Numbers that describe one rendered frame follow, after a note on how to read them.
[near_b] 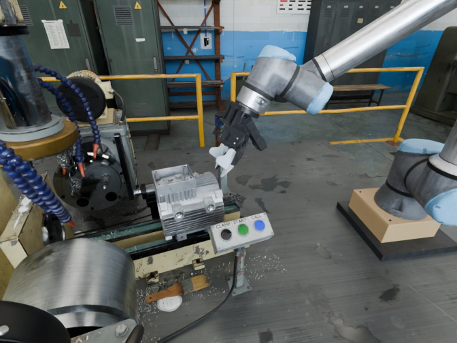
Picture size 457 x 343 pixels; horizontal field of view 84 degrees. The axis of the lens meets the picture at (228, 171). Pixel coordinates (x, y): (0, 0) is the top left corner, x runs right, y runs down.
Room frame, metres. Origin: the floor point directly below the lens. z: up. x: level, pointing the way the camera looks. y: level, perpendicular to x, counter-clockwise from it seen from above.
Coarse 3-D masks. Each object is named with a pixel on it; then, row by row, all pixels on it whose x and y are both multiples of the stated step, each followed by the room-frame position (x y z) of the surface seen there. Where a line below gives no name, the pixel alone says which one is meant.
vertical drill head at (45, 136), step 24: (0, 0) 0.57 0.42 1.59; (0, 48) 0.54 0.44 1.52; (24, 48) 0.58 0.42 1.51; (0, 72) 0.53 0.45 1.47; (24, 72) 0.56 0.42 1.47; (0, 96) 0.53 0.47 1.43; (24, 96) 0.54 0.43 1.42; (24, 120) 0.53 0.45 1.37; (48, 120) 0.57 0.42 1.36; (24, 144) 0.50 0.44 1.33; (48, 144) 0.51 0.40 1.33; (72, 144) 0.56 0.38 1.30
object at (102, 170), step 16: (112, 144) 0.93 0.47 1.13; (96, 160) 0.80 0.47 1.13; (112, 160) 0.81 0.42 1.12; (64, 176) 0.75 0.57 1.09; (80, 176) 0.77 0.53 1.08; (96, 176) 0.79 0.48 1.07; (112, 176) 0.80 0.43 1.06; (64, 192) 0.75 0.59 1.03; (80, 192) 0.76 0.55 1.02; (96, 192) 0.78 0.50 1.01; (112, 192) 0.80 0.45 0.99; (80, 208) 0.76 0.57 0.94; (96, 208) 0.78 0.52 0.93
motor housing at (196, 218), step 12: (204, 180) 0.71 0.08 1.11; (216, 180) 0.71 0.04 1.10; (204, 192) 0.67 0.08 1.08; (168, 204) 0.62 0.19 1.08; (192, 204) 0.63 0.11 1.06; (204, 204) 0.63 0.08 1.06; (216, 204) 0.65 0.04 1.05; (168, 216) 0.59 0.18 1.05; (192, 216) 0.61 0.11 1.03; (204, 216) 0.62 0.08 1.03; (216, 216) 0.63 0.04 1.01; (168, 228) 0.58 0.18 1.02; (180, 228) 0.60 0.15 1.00; (192, 228) 0.61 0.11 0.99; (204, 228) 0.62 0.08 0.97
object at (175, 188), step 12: (168, 168) 0.72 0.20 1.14; (180, 168) 0.73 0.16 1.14; (156, 180) 0.69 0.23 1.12; (168, 180) 0.67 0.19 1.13; (180, 180) 0.67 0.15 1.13; (192, 180) 0.65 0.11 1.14; (156, 192) 0.61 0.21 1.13; (168, 192) 0.62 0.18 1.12; (180, 192) 0.64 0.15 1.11; (192, 192) 0.65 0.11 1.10
